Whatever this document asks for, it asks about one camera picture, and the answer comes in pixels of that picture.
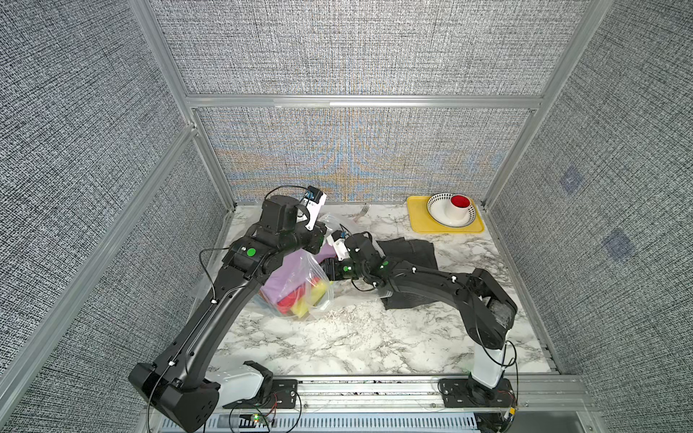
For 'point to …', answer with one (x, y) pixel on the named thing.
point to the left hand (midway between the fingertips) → (328, 221)
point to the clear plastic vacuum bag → (331, 221)
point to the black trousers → (414, 253)
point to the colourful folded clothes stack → (301, 300)
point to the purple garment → (293, 271)
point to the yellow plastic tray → (422, 222)
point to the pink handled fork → (364, 211)
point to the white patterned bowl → (438, 209)
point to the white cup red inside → (457, 207)
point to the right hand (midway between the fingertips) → (315, 263)
